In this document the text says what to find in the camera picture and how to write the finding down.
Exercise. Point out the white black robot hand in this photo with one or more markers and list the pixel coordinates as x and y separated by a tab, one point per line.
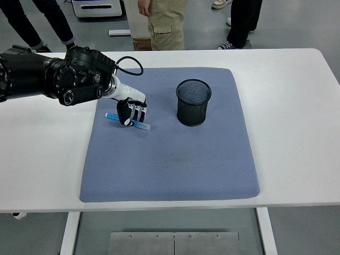
127	93

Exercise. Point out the blue marker with clear cap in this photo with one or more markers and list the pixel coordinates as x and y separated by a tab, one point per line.
144	126

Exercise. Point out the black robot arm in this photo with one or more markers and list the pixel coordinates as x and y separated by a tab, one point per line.
53	77

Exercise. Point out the black mesh pen holder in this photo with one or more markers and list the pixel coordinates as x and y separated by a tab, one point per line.
194	112

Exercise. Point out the person's hand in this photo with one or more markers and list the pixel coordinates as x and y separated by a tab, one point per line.
144	8

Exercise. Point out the brown cardboard box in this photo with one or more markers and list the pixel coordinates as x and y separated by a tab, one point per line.
142	44

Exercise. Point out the flat white board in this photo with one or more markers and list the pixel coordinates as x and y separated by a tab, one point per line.
119	32

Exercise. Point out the white plastic bin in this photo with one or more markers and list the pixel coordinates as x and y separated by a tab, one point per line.
134	24

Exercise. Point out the blue-grey padded mat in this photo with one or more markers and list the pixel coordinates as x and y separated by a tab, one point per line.
159	159

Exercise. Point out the person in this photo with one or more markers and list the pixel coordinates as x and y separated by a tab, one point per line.
24	24
244	24
166	29
220	4

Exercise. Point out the white machine with dark slot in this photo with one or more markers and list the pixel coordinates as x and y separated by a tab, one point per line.
98	8

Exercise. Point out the grey floor plate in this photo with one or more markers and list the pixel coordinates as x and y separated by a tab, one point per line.
250	44

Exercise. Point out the grey metal plate with screws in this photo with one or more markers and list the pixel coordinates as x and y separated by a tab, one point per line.
207	244
140	244

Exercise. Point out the white table leg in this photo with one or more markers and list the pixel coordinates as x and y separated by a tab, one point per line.
267	233
69	233

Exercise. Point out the small white black object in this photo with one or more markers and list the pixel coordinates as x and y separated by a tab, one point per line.
19	215

